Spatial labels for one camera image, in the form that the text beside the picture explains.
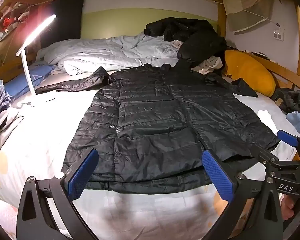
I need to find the blue pillow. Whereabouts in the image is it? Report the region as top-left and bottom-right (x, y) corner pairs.
(4, 65), (55, 98)

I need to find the wooden bed frame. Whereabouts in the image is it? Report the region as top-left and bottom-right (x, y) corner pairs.
(0, 0), (300, 155)

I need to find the person's pink pajamas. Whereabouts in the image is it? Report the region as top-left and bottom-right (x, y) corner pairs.
(0, 199), (18, 240)

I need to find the orange pillow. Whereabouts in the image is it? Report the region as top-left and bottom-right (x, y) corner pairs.
(222, 50), (277, 97)

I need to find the pale hanging net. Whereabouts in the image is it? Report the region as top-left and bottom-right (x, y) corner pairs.
(224, 0), (282, 34)

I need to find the cream crumpled cloth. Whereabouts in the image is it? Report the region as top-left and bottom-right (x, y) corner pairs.
(0, 107), (24, 155)

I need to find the cluttered wooden shelf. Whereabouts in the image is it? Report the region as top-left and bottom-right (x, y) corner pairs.
(0, 2), (40, 68)

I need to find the person's right hand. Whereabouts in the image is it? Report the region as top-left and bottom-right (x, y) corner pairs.
(281, 195), (300, 222)

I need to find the white printed bed sheet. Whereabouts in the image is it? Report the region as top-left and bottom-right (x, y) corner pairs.
(0, 62), (300, 240)

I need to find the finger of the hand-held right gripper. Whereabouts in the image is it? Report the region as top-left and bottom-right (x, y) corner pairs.
(277, 129), (300, 160)
(256, 150), (300, 177)

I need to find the white desk lamp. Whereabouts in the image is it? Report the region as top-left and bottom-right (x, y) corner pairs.
(14, 14), (58, 108)

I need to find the white crumpled garment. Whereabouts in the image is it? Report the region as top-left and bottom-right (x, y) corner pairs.
(172, 40), (223, 75)

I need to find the light blue cloth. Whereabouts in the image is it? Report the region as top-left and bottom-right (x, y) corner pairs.
(286, 111), (300, 135)

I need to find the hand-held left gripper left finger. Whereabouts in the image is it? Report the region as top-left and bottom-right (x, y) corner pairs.
(16, 149), (99, 240)

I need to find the black bulky coat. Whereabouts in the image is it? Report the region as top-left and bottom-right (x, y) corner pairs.
(144, 17), (227, 68)

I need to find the light blue duvet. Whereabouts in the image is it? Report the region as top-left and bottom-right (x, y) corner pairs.
(36, 32), (188, 75)

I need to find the dark clothes pile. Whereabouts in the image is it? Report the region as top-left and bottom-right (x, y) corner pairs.
(272, 87), (300, 115)

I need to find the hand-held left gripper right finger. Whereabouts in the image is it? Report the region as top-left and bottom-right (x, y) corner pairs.
(202, 150), (283, 240)

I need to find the black quilted puffer jacket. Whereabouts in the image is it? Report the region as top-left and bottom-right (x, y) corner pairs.
(35, 64), (280, 194)

